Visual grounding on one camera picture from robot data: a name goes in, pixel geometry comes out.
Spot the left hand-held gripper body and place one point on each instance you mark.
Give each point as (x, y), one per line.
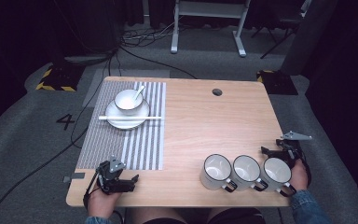
(108, 179)

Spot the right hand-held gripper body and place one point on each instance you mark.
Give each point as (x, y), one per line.
(292, 149)

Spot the white mug black rim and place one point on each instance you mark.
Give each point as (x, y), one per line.
(216, 172)
(245, 172)
(276, 174)

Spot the person's left hand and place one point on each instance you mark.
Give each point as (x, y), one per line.
(101, 202)

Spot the person's right hand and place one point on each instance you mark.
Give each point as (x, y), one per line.
(299, 177)

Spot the grey striped placemat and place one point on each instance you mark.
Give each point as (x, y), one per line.
(105, 146)

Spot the grey tape strip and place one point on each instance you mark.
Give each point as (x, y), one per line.
(74, 176)

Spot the person's legs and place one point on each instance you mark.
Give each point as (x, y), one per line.
(167, 216)

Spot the white plate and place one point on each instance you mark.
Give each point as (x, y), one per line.
(127, 123)

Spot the white chopsticks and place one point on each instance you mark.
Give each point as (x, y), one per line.
(121, 118)

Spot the yellow black striped floor block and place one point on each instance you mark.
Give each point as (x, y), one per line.
(276, 82)
(59, 77)

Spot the white bowl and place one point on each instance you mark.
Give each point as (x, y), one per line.
(127, 102)

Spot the white spoon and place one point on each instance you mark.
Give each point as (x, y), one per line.
(139, 91)

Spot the black tripod stand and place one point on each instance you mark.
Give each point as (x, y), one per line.
(273, 40)

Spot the grey pillar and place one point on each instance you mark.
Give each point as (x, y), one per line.
(310, 34)

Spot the white desk frame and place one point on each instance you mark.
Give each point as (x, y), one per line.
(209, 9)

